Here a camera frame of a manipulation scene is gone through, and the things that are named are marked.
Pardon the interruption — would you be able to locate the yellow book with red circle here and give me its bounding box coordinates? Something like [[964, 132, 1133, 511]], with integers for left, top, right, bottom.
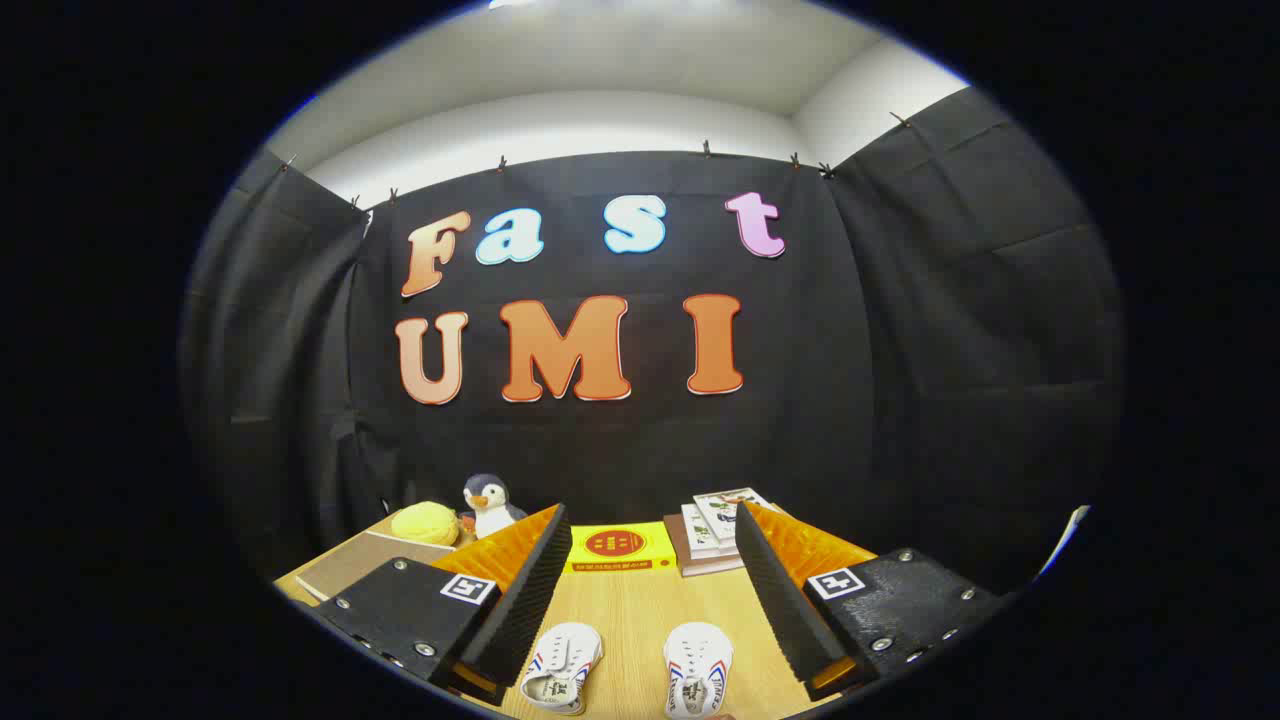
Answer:
[[568, 521, 679, 574]]

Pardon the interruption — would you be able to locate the penguin plush toy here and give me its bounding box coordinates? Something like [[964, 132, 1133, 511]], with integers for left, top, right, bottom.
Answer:
[[461, 473, 529, 541]]

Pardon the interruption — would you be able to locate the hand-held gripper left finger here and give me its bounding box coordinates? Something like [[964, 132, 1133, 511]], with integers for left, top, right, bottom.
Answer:
[[313, 503, 573, 707]]

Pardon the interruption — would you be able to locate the brown book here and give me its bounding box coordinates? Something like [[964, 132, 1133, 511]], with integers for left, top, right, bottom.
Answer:
[[663, 513, 746, 579]]

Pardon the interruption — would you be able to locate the white striped canvas shoe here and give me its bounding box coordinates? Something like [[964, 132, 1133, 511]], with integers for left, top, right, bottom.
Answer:
[[520, 622, 604, 716], [664, 622, 734, 720]]

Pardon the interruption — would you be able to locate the white book with floral cover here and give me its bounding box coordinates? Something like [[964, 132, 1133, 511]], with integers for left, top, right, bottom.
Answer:
[[693, 487, 776, 546]]

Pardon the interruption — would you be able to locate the yellow round plush bun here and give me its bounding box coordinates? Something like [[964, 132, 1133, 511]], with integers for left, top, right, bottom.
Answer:
[[390, 501, 461, 547]]

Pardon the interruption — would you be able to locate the beige fabric storage box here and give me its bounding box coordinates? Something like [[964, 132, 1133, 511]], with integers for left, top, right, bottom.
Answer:
[[296, 531, 459, 603]]

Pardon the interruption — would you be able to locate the black backdrop cloth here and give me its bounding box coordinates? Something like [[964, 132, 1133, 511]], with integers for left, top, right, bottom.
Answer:
[[180, 85, 1126, 601]]

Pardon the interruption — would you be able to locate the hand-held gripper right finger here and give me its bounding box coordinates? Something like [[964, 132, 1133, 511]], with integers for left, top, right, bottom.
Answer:
[[735, 501, 1011, 701]]

